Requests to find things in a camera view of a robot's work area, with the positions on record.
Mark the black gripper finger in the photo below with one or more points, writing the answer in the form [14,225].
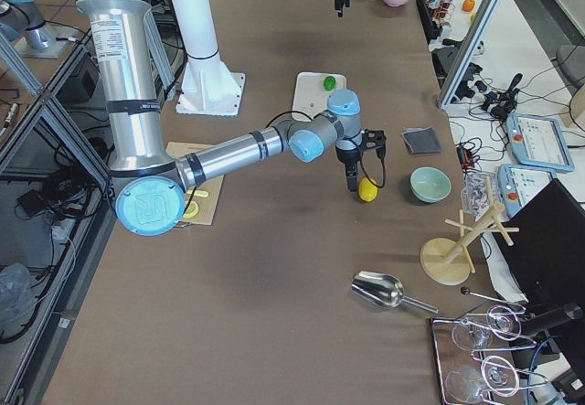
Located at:
[351,182]

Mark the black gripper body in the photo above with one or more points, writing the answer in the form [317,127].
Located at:
[347,160]

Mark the yellow lemon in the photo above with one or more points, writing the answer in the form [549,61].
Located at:
[367,190]

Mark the green lime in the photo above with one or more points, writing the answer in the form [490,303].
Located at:
[329,83]

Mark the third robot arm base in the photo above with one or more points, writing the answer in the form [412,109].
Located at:
[22,21]

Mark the cream rabbit print tray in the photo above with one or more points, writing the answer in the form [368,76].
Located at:
[309,97]

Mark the grey folded cloth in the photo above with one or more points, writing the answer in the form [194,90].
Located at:
[421,141]

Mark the pale green bowl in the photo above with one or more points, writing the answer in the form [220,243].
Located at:
[429,184]

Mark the metal scoop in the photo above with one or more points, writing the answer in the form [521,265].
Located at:
[385,290]

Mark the wooden mug tree stand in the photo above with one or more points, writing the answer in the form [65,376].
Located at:
[449,262]

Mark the orange fruit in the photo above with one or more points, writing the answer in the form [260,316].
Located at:
[468,6]

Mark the clear plastic container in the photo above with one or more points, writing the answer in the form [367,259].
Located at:
[474,194]

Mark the wooden cutting board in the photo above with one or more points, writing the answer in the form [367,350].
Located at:
[202,208]

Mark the black ball tipped rod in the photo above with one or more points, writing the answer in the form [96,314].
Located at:
[467,291]

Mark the lemon slice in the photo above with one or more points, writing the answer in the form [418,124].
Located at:
[192,209]

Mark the blue teach pendant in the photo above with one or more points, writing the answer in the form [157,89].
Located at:
[520,183]
[538,141]

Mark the upside down wine glass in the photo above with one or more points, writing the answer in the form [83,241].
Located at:
[469,337]

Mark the black monitor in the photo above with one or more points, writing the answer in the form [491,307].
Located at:
[547,258]

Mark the black power adapter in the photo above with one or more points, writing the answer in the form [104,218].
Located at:
[32,203]

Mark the clear plastic bag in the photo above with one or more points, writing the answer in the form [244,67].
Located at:
[16,296]

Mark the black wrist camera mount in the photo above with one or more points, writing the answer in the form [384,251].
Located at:
[373,140]

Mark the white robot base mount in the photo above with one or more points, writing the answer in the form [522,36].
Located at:
[208,86]

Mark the aluminium frame post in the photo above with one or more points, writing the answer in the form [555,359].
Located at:
[463,58]

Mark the black wire glass rack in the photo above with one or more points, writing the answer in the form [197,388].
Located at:
[473,359]

